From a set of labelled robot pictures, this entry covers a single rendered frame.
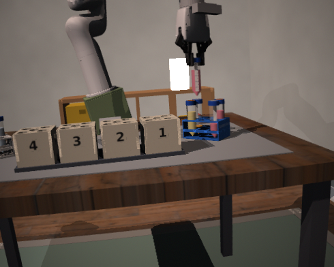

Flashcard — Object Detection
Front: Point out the beige bucket adapter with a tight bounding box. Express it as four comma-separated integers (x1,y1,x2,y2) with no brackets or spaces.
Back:
139,114,181,155
12,125,59,168
100,118,140,159
57,121,99,163

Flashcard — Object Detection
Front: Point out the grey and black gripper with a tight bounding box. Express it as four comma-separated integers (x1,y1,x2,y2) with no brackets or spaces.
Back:
175,6,212,67

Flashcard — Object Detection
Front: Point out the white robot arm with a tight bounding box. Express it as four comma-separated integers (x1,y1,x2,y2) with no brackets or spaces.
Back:
65,0,222,98

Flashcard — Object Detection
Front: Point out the beige tube rack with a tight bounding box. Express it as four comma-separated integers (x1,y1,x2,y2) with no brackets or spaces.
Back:
0,134,15,159

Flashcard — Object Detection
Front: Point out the blue tube rack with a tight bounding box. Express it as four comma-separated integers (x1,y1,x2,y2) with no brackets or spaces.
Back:
183,116,230,141

